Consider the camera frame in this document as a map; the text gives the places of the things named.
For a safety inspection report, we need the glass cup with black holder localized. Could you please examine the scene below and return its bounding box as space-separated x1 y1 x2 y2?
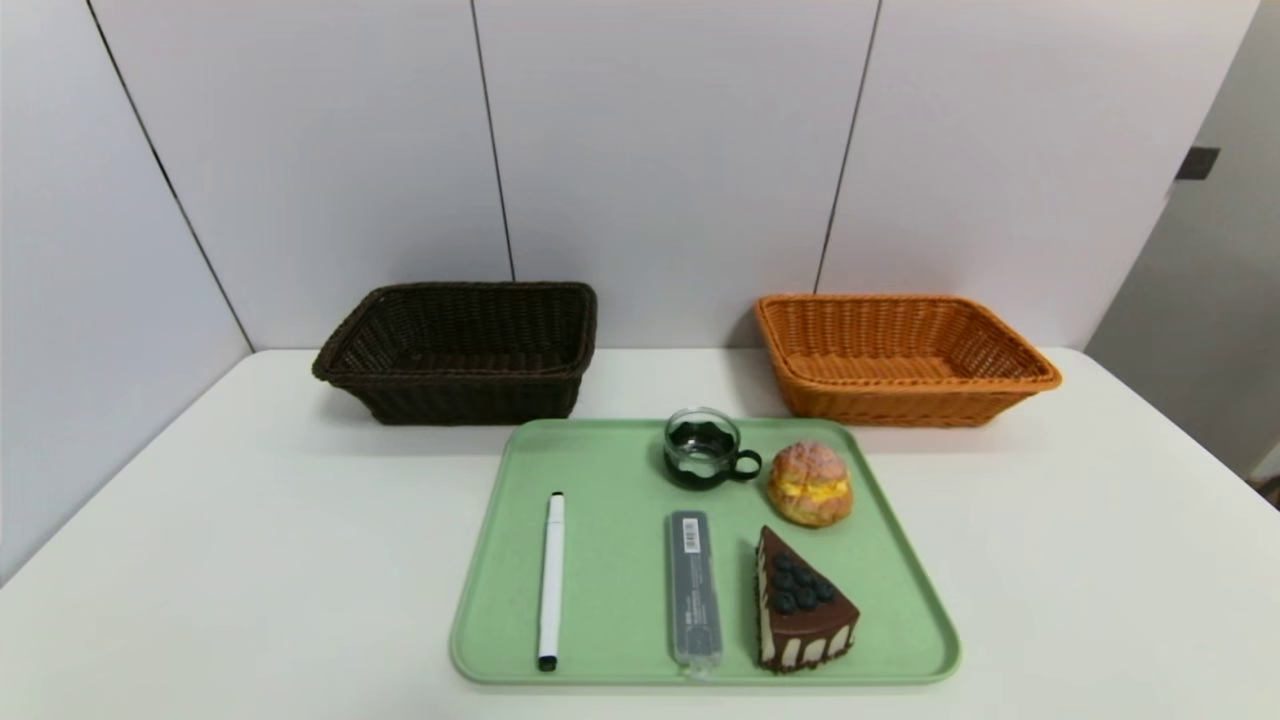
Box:
663 407 764 492

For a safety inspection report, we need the cream puff pastry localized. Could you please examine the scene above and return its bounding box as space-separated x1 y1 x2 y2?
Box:
766 441 854 529

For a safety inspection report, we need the white marker pen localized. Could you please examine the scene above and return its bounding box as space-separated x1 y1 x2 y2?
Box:
537 491 566 673

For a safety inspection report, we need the chocolate blueberry cake slice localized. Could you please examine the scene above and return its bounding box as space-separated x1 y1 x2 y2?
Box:
754 525 861 675

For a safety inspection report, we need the dark brown wicker basket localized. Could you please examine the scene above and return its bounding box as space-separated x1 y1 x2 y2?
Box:
311 281 599 426

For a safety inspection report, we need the orange wicker basket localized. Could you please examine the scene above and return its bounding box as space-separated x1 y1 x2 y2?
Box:
754 293 1063 429

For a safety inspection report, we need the light green plastic tray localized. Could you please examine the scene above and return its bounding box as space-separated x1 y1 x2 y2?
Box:
449 417 963 689

